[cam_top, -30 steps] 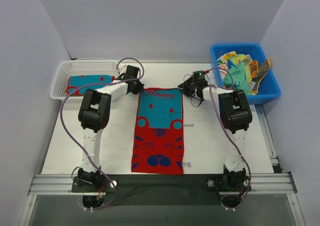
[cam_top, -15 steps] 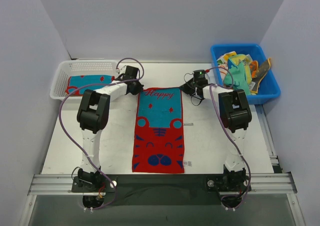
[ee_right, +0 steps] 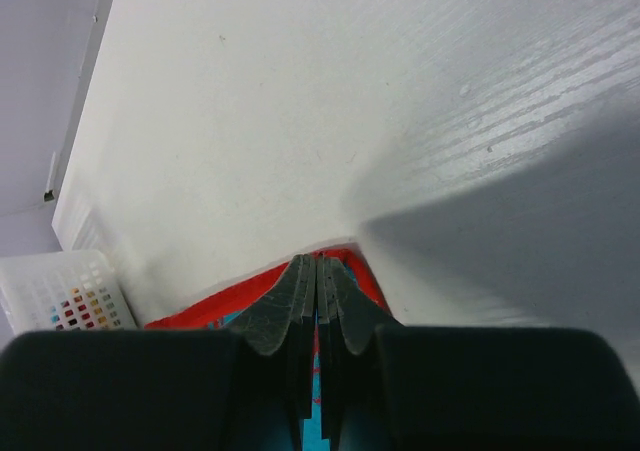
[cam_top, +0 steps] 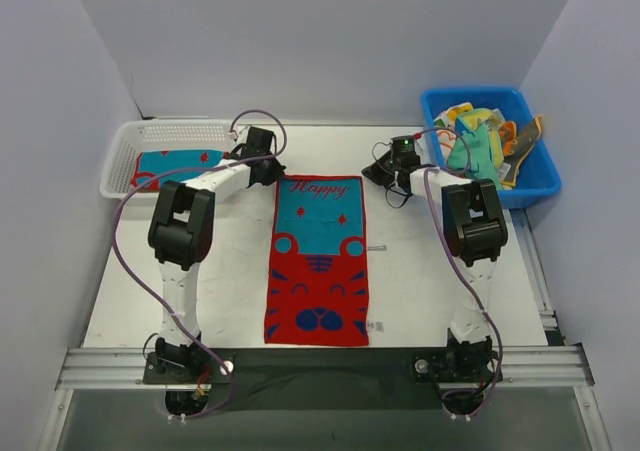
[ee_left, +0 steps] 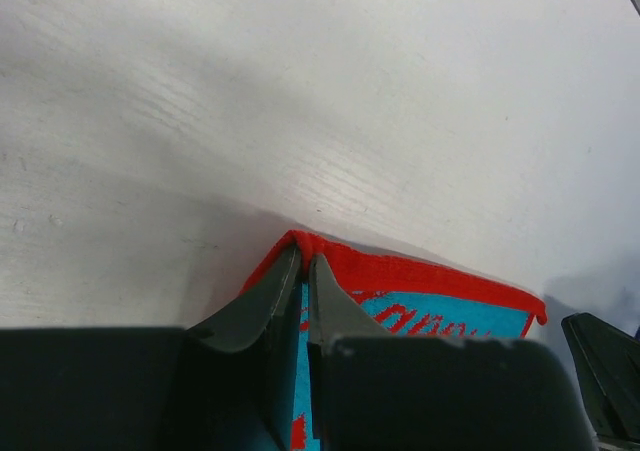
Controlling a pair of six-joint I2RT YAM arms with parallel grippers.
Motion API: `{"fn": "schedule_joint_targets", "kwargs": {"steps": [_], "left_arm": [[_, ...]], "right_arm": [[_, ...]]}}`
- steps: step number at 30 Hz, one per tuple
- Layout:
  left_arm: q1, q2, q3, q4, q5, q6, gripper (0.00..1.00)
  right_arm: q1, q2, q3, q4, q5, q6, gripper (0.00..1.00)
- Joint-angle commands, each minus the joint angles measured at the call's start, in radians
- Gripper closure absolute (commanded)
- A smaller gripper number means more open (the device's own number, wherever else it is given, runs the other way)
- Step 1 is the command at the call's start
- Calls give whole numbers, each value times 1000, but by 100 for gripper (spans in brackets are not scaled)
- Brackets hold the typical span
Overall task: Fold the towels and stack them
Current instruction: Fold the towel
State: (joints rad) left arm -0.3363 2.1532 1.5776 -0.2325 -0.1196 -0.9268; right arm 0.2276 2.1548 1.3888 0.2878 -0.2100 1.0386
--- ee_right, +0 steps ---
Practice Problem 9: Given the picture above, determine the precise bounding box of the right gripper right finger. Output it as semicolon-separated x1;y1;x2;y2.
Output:
316;256;397;450

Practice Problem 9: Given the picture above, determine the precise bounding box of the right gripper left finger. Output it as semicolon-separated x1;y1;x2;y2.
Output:
229;254;316;450

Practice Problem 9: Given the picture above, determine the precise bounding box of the red blue tiger towel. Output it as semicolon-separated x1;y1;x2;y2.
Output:
146;249;397;450

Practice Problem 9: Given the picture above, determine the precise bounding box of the folded blue red towel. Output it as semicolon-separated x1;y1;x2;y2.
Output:
49;288;125;331

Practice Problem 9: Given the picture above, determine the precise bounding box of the white perforated plastic basket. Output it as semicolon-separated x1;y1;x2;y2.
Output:
1;250;137;335

